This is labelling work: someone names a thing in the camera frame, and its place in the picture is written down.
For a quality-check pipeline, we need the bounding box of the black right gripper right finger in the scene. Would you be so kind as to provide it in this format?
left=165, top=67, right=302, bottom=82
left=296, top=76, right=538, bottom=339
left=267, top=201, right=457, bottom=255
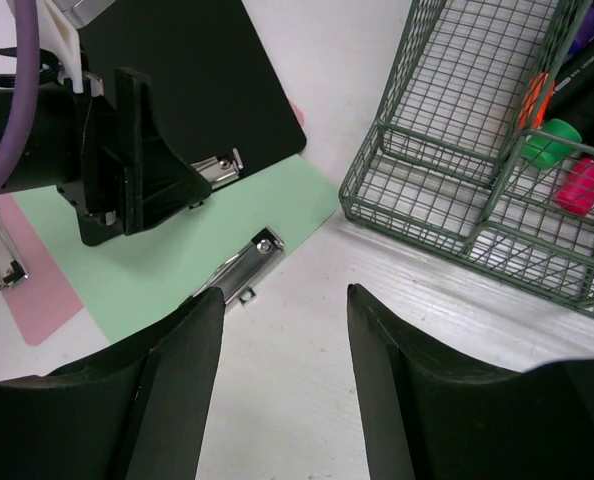
left=347, top=284, right=594, bottom=479

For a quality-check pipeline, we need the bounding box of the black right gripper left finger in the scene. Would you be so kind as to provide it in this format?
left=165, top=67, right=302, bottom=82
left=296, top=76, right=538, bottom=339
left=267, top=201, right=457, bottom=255
left=0, top=288, right=225, bottom=479

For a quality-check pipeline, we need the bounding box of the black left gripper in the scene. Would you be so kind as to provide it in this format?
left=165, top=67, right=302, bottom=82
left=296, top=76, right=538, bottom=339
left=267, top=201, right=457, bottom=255
left=0, top=68, right=211, bottom=246

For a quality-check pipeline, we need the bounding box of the green clipboard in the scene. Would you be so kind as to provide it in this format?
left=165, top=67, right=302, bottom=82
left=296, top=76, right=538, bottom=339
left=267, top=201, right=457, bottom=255
left=10, top=155, right=336, bottom=341

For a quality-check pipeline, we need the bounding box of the black clipboard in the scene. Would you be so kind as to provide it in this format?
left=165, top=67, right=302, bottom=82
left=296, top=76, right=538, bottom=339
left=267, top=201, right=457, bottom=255
left=65, top=0, right=307, bottom=176

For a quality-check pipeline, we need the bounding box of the pink cap highlighter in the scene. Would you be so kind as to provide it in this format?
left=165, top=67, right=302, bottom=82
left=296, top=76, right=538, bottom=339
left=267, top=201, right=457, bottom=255
left=555, top=134, right=594, bottom=216

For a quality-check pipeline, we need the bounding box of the green cap highlighter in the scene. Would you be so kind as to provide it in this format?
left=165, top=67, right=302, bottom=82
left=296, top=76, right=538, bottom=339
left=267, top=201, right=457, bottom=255
left=521, top=44, right=594, bottom=172

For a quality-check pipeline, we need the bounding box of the orange cap highlighter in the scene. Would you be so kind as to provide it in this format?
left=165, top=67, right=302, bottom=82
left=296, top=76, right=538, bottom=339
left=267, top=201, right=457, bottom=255
left=517, top=72, right=554, bottom=130

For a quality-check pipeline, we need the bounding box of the purple cap highlighter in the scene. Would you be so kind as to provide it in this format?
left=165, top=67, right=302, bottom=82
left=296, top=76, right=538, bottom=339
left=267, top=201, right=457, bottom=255
left=569, top=5, right=594, bottom=54

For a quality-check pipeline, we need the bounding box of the pink clipboard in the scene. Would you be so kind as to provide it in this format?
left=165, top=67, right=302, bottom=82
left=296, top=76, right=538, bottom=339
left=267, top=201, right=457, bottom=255
left=0, top=195, right=83, bottom=346

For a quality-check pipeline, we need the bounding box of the green wire mesh desk organizer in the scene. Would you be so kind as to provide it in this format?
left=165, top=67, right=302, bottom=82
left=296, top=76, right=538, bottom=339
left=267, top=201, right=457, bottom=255
left=339, top=1, right=594, bottom=318

